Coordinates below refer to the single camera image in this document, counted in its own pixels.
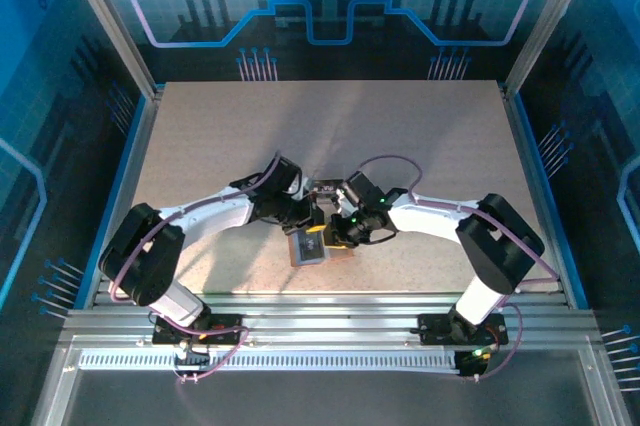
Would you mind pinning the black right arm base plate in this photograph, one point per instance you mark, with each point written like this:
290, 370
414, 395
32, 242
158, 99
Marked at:
430, 328

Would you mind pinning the black controller board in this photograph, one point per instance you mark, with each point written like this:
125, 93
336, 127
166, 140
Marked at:
470, 366
192, 357

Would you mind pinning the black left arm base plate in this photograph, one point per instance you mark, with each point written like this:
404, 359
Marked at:
225, 321

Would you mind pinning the blue edge strip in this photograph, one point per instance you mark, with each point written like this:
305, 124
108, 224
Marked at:
540, 171
121, 171

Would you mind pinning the aluminium frame post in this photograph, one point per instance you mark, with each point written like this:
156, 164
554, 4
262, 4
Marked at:
111, 21
550, 21

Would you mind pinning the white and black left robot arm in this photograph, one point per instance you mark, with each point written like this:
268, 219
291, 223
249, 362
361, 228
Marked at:
215, 218

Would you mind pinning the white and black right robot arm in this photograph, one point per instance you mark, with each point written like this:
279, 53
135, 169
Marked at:
425, 221

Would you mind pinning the aluminium side rail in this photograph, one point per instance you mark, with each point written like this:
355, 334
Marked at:
135, 171
531, 171

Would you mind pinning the aluminium frame cross rails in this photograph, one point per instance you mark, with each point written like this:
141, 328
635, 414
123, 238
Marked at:
325, 318

